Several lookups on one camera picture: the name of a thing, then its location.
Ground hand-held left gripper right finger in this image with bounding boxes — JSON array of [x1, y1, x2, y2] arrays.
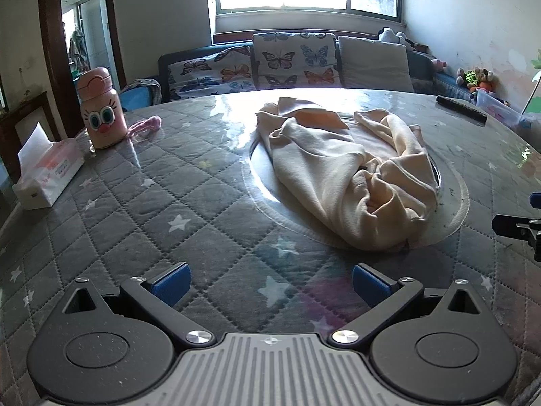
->
[[330, 263, 483, 347]]

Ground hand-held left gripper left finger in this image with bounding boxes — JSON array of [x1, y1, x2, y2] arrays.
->
[[63, 261, 214, 347]]

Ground cream garment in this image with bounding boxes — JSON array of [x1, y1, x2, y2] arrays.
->
[[256, 96, 440, 251]]

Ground hanging clothes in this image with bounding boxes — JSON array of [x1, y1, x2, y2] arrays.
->
[[68, 29, 90, 72]]

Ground green decoration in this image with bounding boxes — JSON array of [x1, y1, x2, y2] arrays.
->
[[522, 48, 541, 115]]

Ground grey quilted star table cover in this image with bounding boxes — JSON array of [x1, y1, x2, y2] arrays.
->
[[0, 89, 541, 406]]

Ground clear plastic storage box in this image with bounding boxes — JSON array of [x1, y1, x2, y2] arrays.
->
[[475, 89, 535, 130]]

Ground black remote control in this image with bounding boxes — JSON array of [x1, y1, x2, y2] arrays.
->
[[436, 95, 489, 124]]

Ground pile of colourful plush toys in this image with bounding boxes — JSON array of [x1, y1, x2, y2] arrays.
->
[[456, 67, 495, 91]]

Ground white tissue box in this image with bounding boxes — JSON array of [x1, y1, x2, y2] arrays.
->
[[12, 122, 85, 209]]

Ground pink cartoon face bottle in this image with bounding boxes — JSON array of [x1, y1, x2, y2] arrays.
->
[[76, 67, 130, 150]]

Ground blue chair with grey cloth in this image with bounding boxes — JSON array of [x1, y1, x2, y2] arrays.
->
[[120, 78, 163, 113]]

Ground wide butterfly print cushion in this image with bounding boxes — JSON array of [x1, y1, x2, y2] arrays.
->
[[167, 46, 256, 102]]

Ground plain beige cushion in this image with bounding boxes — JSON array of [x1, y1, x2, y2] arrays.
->
[[338, 35, 415, 93]]

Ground white plush toy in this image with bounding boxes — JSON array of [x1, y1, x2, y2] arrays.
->
[[378, 27, 413, 48]]

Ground dark blue sofa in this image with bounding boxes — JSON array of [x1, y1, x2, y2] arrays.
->
[[157, 36, 478, 104]]

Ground dark wooden side table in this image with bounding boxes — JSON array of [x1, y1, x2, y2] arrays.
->
[[0, 91, 60, 178]]

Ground pink strap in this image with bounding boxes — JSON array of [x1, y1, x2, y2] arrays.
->
[[127, 115, 163, 138]]

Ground dark wooden door frame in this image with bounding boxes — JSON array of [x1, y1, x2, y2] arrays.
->
[[38, 0, 127, 89]]

